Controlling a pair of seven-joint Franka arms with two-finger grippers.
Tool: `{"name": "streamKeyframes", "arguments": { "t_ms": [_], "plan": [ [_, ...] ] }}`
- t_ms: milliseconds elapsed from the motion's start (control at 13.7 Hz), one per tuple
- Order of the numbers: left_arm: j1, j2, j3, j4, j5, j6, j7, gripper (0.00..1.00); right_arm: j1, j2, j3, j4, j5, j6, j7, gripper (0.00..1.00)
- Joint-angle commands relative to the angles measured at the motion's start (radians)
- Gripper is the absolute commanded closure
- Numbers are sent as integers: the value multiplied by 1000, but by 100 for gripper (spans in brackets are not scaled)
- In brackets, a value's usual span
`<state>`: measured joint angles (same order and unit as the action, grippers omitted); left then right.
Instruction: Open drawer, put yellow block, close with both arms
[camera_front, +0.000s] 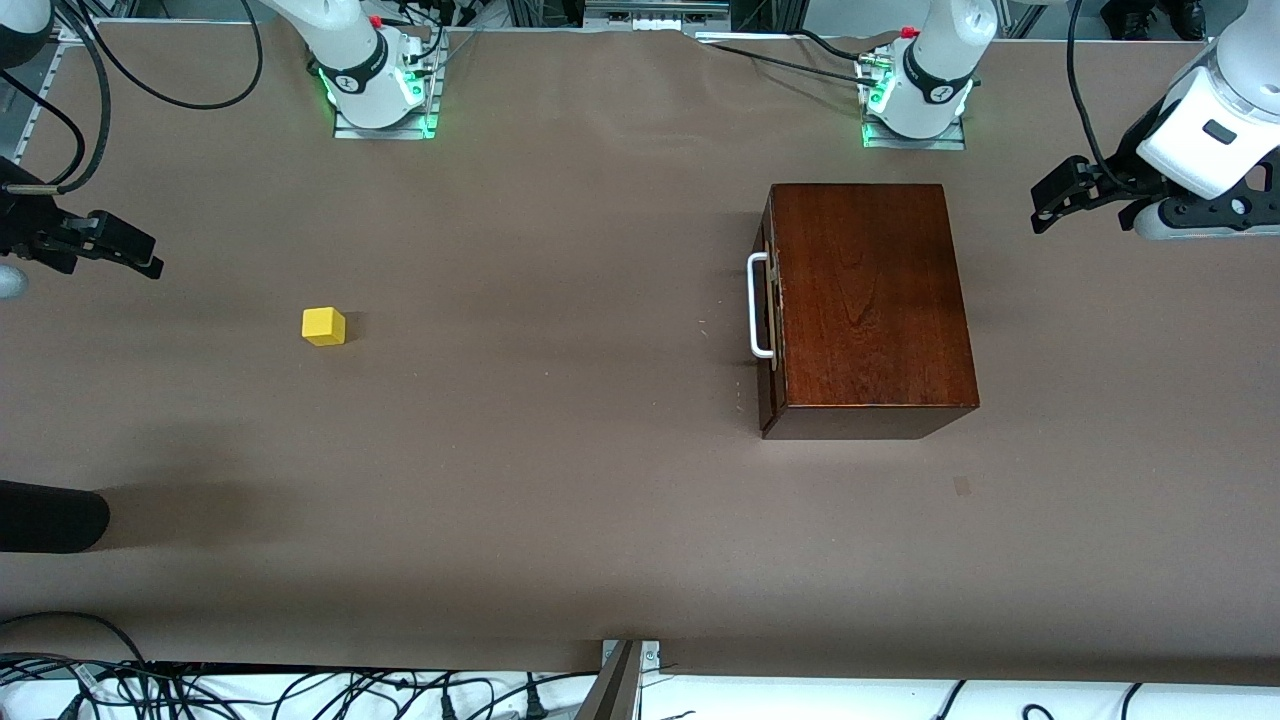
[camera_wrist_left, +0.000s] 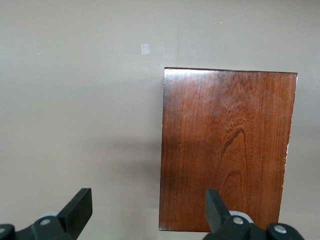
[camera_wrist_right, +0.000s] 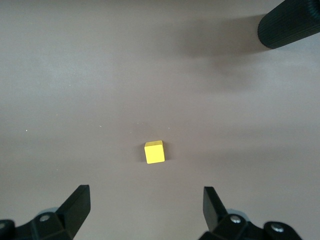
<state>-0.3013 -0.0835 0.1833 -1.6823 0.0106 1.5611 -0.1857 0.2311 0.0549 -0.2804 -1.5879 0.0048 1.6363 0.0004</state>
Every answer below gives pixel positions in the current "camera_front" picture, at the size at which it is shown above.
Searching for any short black right arm cable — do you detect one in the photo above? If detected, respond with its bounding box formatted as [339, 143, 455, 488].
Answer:
[0, 68, 91, 191]

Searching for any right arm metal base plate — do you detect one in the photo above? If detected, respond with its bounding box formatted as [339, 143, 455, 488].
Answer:
[333, 40, 441, 141]

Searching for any aluminium table edge rail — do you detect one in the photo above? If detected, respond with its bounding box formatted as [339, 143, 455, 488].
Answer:
[0, 40, 66, 171]

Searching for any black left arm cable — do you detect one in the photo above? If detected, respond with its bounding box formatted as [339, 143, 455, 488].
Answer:
[1066, 0, 1141, 186]

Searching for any grey metal frame bracket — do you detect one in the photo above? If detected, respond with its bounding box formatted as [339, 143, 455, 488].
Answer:
[575, 640, 661, 720]

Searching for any black cable with plug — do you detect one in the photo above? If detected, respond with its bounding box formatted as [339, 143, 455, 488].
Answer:
[480, 672, 601, 720]
[395, 678, 501, 720]

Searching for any wooden drawer with white handle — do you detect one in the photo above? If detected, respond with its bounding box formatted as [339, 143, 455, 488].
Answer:
[748, 200, 789, 401]

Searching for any dark brown wooden cabinet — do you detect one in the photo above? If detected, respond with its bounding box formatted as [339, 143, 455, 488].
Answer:
[757, 183, 980, 441]

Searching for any black cylinder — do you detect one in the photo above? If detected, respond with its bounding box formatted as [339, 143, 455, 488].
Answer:
[0, 480, 111, 554]

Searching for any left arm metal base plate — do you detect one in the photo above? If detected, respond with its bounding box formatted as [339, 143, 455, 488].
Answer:
[862, 55, 968, 151]

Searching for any long black right arm cable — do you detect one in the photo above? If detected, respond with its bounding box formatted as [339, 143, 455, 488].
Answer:
[55, 0, 266, 196]

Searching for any black base cable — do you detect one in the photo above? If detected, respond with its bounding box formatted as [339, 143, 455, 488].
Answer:
[795, 28, 876, 66]
[700, 40, 881, 86]

